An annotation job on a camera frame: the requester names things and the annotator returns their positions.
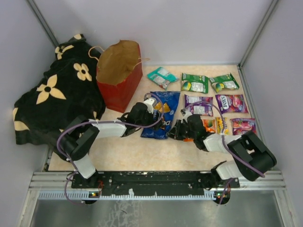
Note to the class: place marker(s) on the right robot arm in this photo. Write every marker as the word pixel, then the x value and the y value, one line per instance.
pixel 251 157

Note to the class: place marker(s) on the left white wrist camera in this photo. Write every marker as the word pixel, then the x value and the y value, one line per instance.
pixel 150 103

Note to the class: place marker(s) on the orange candy bag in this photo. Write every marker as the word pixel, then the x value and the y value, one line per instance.
pixel 208 125

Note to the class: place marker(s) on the black floral blanket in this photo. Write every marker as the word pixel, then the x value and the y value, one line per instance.
pixel 67 90

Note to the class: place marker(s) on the yellow candy pack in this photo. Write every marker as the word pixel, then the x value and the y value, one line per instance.
pixel 221 125

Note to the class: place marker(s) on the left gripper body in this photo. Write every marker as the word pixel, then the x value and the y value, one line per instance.
pixel 148 119

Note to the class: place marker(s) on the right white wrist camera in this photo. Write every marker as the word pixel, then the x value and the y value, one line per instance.
pixel 185 114

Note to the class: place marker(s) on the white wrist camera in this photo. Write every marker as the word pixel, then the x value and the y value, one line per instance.
pixel 150 103
pixel 185 114

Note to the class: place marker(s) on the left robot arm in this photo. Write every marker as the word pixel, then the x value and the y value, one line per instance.
pixel 75 141

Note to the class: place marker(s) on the green candy bag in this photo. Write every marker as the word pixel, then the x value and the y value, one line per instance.
pixel 194 83
pixel 223 82

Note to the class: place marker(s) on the blue Doritos chip bag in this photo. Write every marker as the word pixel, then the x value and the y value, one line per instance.
pixel 170 100

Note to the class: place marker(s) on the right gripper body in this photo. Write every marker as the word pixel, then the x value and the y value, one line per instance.
pixel 185 131

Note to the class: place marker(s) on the purple candy bag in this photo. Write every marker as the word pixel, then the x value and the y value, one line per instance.
pixel 197 105
pixel 231 104

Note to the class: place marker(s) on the red paper bag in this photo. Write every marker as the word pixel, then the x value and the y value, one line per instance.
pixel 119 72

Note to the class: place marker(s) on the teal mint candy bag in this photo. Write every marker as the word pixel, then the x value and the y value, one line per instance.
pixel 162 77

